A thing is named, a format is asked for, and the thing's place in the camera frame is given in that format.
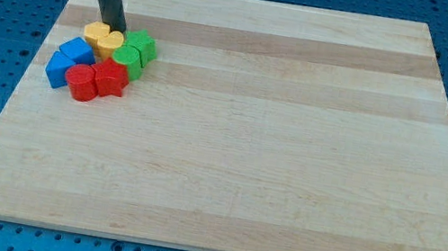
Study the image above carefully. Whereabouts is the wooden board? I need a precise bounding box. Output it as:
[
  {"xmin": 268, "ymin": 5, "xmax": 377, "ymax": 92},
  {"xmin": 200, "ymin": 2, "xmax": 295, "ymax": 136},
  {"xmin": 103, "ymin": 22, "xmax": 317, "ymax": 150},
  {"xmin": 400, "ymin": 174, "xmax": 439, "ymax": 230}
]
[{"xmin": 0, "ymin": 0, "xmax": 448, "ymax": 251}]

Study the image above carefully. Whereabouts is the green cylinder block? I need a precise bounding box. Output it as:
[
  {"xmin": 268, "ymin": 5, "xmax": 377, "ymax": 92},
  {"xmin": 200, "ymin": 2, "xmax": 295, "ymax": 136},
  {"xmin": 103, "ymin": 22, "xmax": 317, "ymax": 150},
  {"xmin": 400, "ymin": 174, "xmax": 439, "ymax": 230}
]
[{"xmin": 112, "ymin": 45, "xmax": 142, "ymax": 82}]

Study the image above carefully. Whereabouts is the blue triangle block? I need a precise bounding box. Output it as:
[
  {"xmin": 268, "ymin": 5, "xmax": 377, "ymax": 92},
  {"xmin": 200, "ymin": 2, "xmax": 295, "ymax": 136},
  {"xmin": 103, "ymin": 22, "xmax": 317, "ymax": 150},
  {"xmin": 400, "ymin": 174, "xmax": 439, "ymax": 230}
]
[{"xmin": 45, "ymin": 51, "xmax": 76, "ymax": 89}]

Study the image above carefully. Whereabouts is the red cylinder block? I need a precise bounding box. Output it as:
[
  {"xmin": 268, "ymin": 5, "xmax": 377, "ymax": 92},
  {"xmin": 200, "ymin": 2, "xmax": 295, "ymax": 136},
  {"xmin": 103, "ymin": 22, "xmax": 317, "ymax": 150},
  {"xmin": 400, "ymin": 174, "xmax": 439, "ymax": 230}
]
[{"xmin": 65, "ymin": 64, "xmax": 98, "ymax": 102}]

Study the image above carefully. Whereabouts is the blue cube block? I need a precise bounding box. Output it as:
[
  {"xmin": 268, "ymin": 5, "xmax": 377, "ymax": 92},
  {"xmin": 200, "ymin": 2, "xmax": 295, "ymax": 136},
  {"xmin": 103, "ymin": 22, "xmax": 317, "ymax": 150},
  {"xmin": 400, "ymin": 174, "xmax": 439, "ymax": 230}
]
[{"xmin": 59, "ymin": 37, "xmax": 96, "ymax": 65}]

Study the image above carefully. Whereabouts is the red star block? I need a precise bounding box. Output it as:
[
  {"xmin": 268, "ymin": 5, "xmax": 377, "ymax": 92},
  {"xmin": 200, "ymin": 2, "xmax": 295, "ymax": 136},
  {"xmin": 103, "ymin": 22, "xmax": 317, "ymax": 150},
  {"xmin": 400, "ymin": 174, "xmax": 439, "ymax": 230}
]
[{"xmin": 92, "ymin": 58, "xmax": 129, "ymax": 97}]

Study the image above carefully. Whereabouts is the yellow heart block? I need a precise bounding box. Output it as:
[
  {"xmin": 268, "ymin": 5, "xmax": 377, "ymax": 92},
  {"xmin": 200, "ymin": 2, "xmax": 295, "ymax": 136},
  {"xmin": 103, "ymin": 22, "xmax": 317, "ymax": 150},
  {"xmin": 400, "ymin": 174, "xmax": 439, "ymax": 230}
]
[{"xmin": 96, "ymin": 31, "xmax": 125, "ymax": 61}]

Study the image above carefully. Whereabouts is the green star block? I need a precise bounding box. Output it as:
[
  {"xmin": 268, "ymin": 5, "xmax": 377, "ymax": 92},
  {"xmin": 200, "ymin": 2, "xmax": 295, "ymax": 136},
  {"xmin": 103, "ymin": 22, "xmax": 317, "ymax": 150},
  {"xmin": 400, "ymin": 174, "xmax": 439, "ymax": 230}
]
[{"xmin": 124, "ymin": 29, "xmax": 157, "ymax": 68}]

